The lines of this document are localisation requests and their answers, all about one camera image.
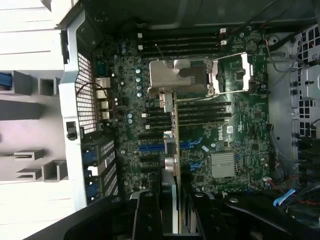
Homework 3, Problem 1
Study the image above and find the open black PC case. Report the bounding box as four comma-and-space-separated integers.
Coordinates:
54, 0, 320, 226

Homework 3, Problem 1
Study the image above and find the metal socket cover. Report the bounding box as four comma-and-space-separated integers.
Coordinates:
211, 53, 255, 93

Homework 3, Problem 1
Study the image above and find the round coin cell battery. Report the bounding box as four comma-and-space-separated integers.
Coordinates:
245, 40, 259, 53

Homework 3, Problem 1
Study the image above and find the green motherboard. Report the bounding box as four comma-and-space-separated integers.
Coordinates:
91, 24, 276, 199

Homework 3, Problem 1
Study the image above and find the blue disk caddy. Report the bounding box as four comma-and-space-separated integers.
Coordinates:
0, 71, 13, 91

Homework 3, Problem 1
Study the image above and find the silver disk bay cage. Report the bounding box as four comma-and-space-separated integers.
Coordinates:
289, 24, 320, 141

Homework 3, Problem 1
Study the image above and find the blue expansion slot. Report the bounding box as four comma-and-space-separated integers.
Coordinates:
138, 143, 199, 151

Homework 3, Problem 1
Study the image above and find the silver chipset heatsink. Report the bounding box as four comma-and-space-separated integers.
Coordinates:
210, 151, 238, 179

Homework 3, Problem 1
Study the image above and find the thin locking lever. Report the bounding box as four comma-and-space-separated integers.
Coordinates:
153, 43, 176, 70

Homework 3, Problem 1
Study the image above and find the CPU socket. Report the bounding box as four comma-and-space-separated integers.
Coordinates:
178, 58, 216, 98

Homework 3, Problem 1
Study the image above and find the black wire in case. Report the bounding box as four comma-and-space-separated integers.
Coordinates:
229, 0, 320, 34

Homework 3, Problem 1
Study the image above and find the thin red black wire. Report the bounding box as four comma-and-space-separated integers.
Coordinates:
75, 81, 119, 114

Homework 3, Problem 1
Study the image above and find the blue disk wire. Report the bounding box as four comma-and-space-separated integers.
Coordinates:
273, 189, 296, 206

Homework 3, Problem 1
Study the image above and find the grey parts rack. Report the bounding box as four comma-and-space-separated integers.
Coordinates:
0, 69, 69, 183

